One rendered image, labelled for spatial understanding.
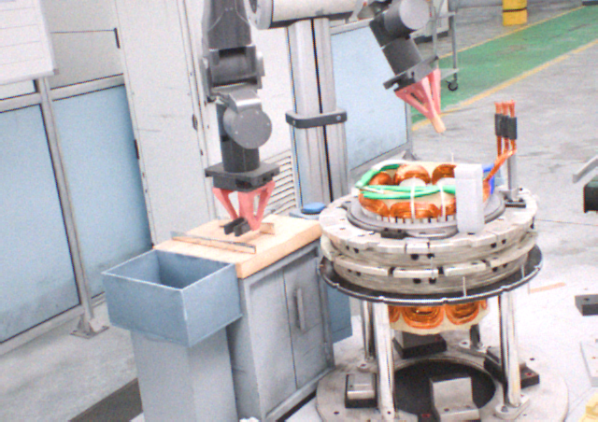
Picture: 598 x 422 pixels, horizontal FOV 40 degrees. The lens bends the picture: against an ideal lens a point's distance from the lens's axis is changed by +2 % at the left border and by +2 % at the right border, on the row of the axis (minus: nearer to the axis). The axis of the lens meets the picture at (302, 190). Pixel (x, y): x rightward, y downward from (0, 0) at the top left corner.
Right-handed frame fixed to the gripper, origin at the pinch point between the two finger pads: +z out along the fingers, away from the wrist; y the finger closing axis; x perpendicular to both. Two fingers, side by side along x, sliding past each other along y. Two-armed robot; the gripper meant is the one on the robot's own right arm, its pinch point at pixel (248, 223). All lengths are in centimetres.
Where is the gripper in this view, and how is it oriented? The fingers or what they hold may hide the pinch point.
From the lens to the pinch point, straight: 123.5
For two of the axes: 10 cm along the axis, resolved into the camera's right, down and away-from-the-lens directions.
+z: 0.8, 9.5, 3.2
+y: 8.0, 1.3, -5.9
